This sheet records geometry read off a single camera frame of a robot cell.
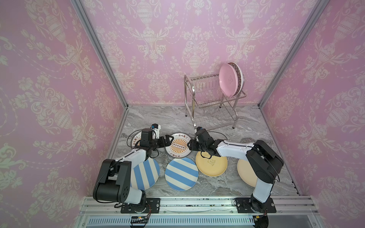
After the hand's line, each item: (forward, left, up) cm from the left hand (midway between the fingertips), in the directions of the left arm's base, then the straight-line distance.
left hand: (168, 139), depth 91 cm
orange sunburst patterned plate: (-3, -6, -7) cm, 10 cm away
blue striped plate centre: (-19, -9, -9) cm, 23 cm away
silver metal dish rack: (+36, -32, -9) cm, 49 cm away
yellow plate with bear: (-14, -29, -9) cm, 33 cm away
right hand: (-2, -14, -4) cm, 15 cm away
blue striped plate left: (-21, +13, -8) cm, 26 cm away
